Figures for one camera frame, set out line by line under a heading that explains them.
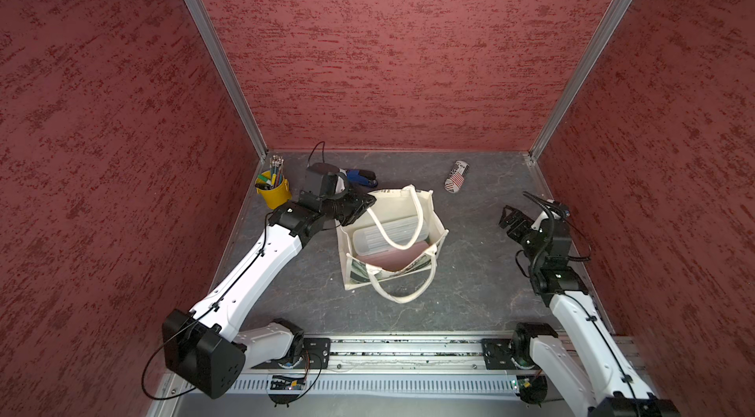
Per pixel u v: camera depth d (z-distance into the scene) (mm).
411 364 736
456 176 1100
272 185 974
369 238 793
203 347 372
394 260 807
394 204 753
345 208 631
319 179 549
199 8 793
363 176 1071
